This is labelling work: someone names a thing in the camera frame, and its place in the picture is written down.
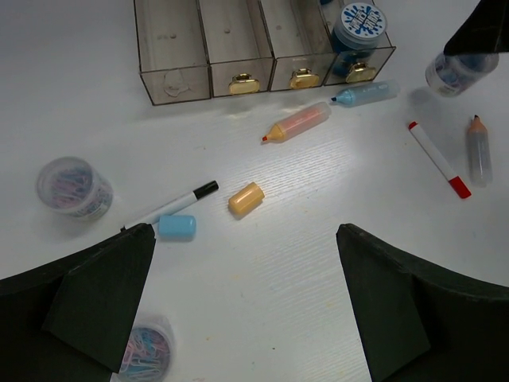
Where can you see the paperclip jar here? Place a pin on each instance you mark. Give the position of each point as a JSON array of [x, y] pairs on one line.
[[449, 76], [72, 187]]

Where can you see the orange highlighter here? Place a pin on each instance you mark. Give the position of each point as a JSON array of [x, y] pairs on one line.
[[298, 123]]

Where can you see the red whiteboard marker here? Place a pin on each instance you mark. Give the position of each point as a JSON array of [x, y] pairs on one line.
[[451, 176]]

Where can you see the clear pencil-shaped highlighter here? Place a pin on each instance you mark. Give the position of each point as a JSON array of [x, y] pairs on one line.
[[478, 150]]

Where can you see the yellow highlighter cap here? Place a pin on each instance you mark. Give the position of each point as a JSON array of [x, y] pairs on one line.
[[245, 200]]

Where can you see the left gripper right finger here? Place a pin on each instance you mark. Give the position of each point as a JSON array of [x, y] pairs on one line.
[[418, 321]]

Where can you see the blue highlighter cap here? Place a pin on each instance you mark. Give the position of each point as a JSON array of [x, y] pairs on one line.
[[177, 227]]

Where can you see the blue highlighter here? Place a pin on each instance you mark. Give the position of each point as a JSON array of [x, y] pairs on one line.
[[367, 93]]

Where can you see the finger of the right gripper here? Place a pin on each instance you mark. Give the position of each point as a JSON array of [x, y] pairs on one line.
[[484, 32]]

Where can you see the black whiteboard marker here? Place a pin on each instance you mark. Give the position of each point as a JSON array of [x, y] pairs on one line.
[[175, 205]]

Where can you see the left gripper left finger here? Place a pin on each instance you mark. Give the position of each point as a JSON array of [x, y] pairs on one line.
[[70, 320]]

